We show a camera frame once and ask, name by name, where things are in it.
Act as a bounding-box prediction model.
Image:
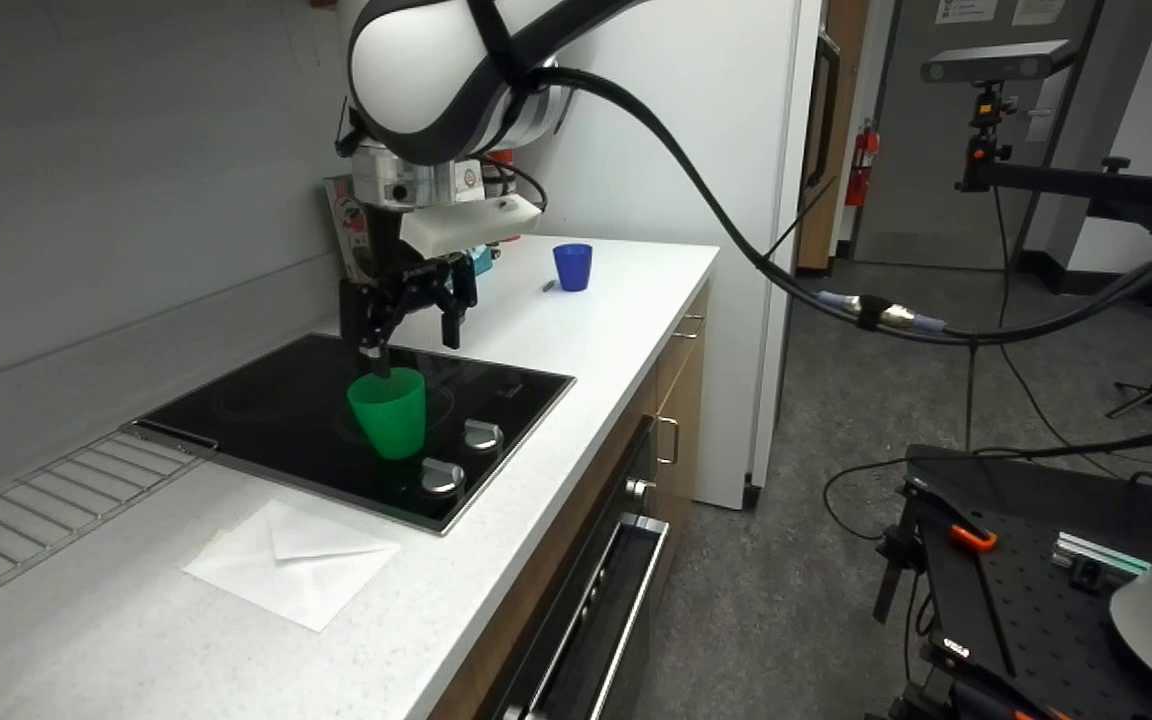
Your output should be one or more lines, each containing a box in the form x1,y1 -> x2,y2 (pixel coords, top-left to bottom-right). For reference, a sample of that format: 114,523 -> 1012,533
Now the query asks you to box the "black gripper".
336,202 -> 479,373

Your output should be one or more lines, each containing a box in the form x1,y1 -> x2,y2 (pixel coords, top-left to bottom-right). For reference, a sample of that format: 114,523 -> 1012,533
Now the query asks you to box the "green plastic cup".
344,369 -> 434,464

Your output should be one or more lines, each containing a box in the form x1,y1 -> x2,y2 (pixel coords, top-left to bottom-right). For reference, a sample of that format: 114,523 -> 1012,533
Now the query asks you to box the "silver stove knob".
417,457 -> 467,500
455,416 -> 510,457

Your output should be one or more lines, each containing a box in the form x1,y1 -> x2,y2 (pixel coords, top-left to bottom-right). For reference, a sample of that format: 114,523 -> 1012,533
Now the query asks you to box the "black glass stove top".
131,329 -> 582,541

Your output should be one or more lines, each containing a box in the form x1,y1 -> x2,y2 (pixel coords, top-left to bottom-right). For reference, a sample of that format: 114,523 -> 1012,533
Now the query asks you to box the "blue plastic cup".
551,241 -> 596,296

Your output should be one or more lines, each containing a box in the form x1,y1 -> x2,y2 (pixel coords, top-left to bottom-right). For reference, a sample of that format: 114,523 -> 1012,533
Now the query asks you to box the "colourful cardboard toy box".
320,174 -> 501,296

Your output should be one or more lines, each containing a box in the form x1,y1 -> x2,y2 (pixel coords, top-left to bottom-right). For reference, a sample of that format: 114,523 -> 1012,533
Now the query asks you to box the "small white paper sheet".
266,500 -> 400,568

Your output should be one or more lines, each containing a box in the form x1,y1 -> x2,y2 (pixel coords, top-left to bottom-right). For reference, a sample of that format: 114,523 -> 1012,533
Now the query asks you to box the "large white paper sheet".
184,498 -> 407,635

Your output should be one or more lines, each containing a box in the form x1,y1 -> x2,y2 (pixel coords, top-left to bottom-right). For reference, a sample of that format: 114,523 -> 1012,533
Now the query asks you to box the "white refrigerator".
510,0 -> 846,516

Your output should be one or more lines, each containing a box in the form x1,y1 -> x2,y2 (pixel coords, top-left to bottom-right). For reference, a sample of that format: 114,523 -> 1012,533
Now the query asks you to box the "black oven door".
489,425 -> 675,720

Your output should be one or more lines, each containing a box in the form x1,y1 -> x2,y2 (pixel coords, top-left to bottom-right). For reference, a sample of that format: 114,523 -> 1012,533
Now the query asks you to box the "wooden door panel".
793,0 -> 876,278

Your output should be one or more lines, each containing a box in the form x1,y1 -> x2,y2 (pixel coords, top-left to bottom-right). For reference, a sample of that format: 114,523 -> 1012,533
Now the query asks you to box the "small red fire extinguisher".
848,123 -> 890,216

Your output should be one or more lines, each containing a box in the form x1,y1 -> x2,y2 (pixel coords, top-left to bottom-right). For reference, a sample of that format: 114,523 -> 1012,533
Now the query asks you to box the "orange black clamp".
945,522 -> 1004,555

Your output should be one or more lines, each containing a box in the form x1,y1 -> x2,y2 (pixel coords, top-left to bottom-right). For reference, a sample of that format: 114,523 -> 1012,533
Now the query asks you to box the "black perforated cart table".
871,441 -> 1152,720

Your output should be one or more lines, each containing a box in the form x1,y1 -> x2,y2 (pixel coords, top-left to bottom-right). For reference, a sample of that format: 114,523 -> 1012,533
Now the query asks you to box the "teal white strip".
1053,529 -> 1152,581

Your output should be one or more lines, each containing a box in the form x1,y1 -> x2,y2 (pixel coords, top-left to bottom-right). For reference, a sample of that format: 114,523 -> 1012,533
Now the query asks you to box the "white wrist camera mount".
398,188 -> 544,263

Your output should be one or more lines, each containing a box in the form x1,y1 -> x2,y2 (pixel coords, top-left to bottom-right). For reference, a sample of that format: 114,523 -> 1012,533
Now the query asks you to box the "silver drawer handle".
648,412 -> 686,471

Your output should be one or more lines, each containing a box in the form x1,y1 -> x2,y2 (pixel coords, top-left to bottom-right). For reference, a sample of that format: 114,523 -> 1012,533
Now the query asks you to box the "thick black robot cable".
530,59 -> 1152,354

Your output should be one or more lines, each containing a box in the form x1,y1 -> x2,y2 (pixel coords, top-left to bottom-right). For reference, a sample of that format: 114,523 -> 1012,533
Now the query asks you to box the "black floor cable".
822,393 -> 1152,545

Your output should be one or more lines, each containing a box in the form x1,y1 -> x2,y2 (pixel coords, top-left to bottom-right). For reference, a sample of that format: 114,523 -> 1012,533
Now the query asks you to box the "grey stereo camera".
920,38 -> 1076,89

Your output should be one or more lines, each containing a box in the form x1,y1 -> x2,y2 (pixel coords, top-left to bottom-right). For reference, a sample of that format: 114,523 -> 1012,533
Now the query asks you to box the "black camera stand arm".
956,75 -> 1152,225

